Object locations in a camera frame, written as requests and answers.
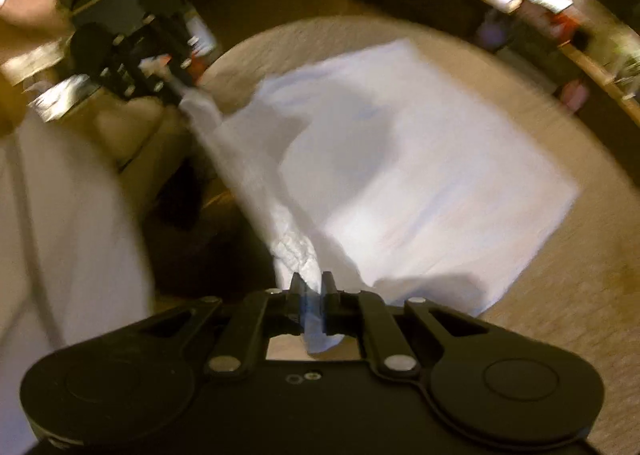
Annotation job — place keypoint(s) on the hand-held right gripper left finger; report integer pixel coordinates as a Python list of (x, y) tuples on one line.
[(296, 307)]

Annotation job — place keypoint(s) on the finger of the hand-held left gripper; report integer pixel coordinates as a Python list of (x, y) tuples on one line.
[(175, 82)]

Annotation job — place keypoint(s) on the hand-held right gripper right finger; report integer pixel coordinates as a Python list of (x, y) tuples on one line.
[(331, 307)]

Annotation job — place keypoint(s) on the white pink-printed garment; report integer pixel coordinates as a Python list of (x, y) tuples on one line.
[(400, 175)]

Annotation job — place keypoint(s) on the white cloth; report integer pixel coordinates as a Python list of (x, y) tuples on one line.
[(60, 260)]

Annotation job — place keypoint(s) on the gold floral lace tablecloth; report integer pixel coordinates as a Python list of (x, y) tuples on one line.
[(575, 285)]

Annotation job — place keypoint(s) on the purple vase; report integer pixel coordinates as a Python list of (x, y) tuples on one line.
[(491, 35)]

